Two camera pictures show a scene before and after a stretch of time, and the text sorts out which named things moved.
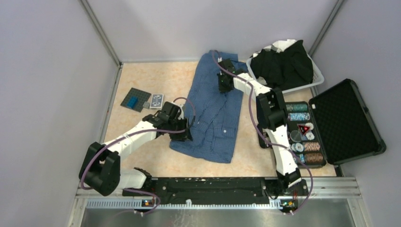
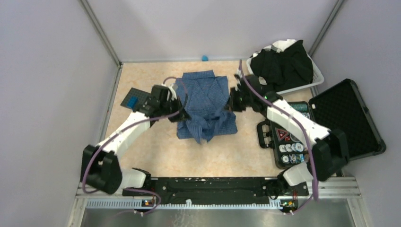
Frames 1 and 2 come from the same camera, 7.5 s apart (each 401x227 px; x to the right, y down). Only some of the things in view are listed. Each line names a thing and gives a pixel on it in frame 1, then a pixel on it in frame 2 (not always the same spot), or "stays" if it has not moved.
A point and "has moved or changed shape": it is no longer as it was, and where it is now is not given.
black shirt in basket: (290, 67) stays
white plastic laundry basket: (318, 78) stays
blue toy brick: (132, 101) stays
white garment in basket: (279, 46) stays
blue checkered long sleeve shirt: (214, 116) has moved or changed shape
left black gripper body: (178, 124) → (170, 106)
